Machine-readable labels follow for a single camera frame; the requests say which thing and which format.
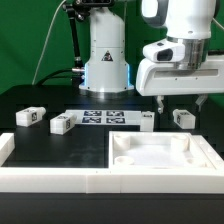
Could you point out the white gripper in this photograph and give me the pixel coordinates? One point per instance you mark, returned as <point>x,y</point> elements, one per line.
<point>161,79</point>

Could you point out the white square tabletop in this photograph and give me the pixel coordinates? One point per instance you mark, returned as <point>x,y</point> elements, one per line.
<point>162,150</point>

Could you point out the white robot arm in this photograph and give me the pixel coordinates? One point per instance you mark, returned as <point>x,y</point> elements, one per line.
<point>177,65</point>

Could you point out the tag marker sheet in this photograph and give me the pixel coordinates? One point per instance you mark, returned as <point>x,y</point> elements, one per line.
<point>107,117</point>

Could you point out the white U-shaped fence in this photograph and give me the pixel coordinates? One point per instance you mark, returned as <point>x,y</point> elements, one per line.
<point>111,180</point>

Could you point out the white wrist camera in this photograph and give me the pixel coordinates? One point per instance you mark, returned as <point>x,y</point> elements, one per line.
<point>164,51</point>

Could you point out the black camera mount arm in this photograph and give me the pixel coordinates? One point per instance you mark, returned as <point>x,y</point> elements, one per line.
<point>78,11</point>

